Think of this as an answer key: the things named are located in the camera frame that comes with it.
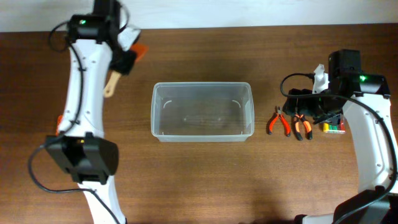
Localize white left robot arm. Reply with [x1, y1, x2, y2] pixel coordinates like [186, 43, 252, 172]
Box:
[43, 0, 140, 223]

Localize orange black long-nose pliers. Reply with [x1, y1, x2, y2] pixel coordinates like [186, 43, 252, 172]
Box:
[292, 114, 313, 141]

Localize clear plastic storage box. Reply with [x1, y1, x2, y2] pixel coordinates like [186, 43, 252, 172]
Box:
[150, 82, 255, 142]

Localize orange scraper wooden handle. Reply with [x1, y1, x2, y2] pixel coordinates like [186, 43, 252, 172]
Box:
[103, 42, 148, 98]

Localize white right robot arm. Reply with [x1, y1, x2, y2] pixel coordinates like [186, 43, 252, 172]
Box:
[281, 49, 397, 224]

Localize pack of coloured bits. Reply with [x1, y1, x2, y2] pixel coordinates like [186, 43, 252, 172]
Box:
[323, 114, 346, 134]

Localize small orange handled pliers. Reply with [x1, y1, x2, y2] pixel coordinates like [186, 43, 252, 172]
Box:
[267, 106, 291, 137]

